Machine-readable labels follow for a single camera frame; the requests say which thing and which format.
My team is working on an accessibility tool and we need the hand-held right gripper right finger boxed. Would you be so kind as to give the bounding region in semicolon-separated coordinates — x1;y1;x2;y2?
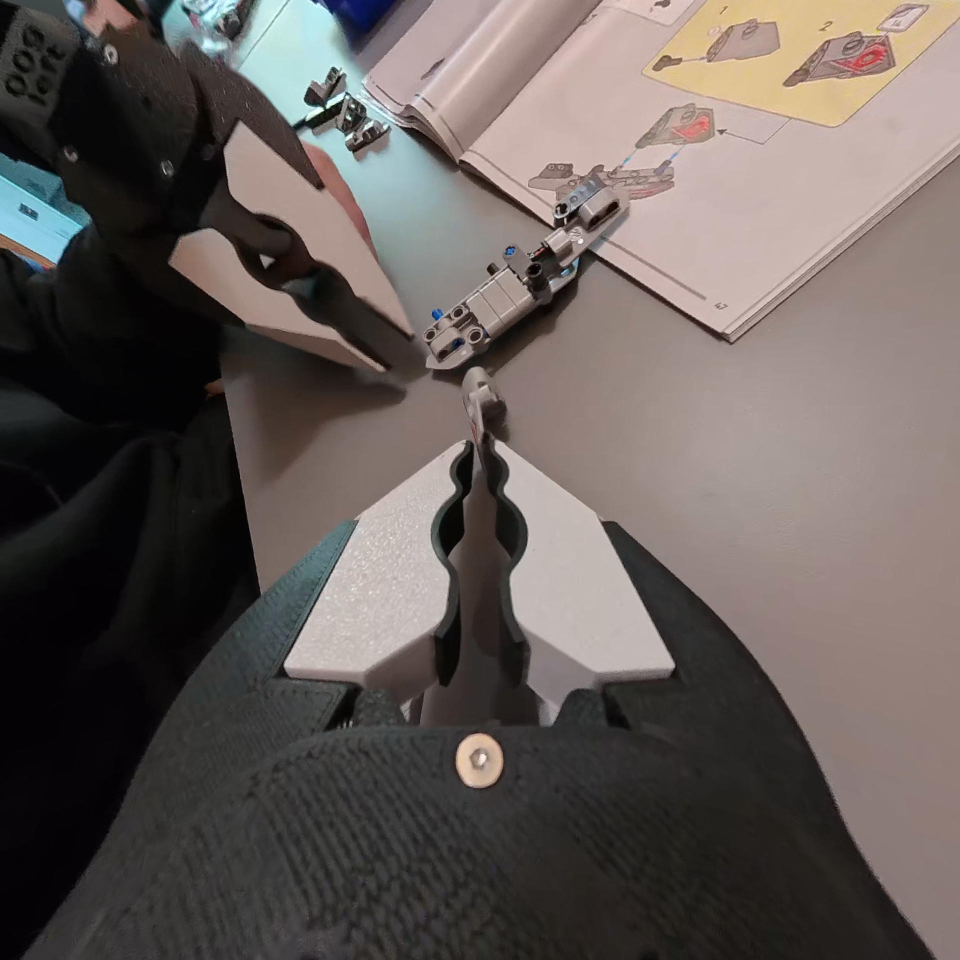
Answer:
483;437;678;687

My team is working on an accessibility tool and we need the open instruction booklet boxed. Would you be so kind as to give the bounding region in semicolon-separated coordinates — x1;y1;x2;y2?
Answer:
362;0;960;345

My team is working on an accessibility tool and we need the grey toy brick assembly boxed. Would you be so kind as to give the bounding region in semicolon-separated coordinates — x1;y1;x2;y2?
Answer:
423;180;631;372

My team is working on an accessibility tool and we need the person's left hand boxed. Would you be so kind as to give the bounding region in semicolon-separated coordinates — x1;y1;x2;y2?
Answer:
300;141;380;260

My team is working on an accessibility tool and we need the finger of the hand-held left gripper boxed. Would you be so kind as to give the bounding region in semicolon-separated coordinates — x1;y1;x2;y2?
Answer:
167;228;395;374
221;120;417;357

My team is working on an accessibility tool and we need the grey desk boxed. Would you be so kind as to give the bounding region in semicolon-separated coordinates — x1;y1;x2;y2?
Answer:
161;0;960;960

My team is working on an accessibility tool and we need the clear plastic bag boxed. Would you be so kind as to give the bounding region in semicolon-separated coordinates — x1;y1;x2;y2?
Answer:
180;0;256;35

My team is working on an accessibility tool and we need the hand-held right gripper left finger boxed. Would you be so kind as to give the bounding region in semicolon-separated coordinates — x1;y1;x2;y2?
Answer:
283;439;481;687

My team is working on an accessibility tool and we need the small grey red brick panel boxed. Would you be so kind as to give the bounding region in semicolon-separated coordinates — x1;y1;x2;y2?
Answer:
459;365;507;451

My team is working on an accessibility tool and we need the person's left forearm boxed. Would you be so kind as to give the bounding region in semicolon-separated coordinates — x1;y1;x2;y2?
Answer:
0;217;249;466

